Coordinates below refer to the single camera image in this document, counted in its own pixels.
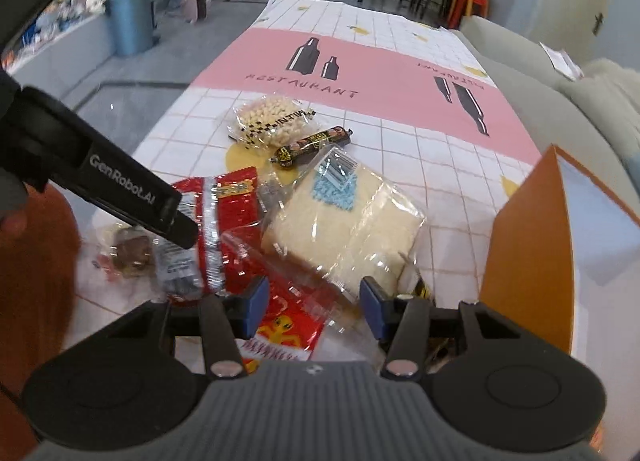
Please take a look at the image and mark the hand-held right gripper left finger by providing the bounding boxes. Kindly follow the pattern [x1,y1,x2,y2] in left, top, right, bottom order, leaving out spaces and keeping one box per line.
[107,275,271,380]

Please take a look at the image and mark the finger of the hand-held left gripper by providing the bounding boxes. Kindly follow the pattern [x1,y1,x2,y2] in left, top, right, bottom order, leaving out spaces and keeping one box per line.
[159,197,199,248]

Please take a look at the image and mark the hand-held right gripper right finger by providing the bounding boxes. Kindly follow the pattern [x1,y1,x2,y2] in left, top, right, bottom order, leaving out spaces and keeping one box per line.
[359,276,523,381]

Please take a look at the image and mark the dark grey small packet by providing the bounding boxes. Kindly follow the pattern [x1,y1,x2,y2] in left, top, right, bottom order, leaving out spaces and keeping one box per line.
[152,236,206,299]

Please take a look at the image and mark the red packet with silver stripe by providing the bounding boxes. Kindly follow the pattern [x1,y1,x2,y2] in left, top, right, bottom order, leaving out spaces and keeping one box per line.
[167,166,263,304]

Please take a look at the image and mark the clear packet of bread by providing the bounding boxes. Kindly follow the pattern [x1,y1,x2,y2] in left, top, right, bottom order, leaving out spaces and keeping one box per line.
[220,148,428,337]

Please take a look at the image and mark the clear bag of white puffs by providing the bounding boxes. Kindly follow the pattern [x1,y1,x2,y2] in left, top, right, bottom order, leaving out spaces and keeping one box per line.
[227,95,317,152]

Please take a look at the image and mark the dark red sausage stick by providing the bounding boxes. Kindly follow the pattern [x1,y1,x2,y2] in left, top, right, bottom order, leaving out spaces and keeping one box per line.
[270,125,355,169]

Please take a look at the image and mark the orange cardboard box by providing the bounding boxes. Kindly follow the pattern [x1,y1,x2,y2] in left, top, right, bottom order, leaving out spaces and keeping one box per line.
[482,144,640,447]

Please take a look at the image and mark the clear packet of brown candy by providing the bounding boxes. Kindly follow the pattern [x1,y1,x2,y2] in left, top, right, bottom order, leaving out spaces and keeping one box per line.
[92,224,161,287]

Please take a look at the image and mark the cluttered low shelf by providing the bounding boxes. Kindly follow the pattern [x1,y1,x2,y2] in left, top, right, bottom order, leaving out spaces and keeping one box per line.
[0,0,108,72]

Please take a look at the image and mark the blue trash bin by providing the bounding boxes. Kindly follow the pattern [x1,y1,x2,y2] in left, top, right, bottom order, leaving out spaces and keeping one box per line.
[105,0,155,58]

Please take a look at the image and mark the pink space heater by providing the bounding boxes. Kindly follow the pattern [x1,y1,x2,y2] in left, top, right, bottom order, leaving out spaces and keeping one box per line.
[181,0,213,24]

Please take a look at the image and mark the pink and white printed tablecloth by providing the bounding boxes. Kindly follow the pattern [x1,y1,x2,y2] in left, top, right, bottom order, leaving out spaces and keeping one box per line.
[75,0,543,377]

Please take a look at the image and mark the grey sofa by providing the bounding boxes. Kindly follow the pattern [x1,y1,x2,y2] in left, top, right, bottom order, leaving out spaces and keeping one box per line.
[457,15,640,222]

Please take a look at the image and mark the white paper sheet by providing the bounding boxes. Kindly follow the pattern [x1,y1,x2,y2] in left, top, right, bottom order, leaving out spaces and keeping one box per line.
[540,41,586,82]

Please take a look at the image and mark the orange stool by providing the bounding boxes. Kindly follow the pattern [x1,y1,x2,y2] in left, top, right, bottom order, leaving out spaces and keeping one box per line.
[445,0,488,29]

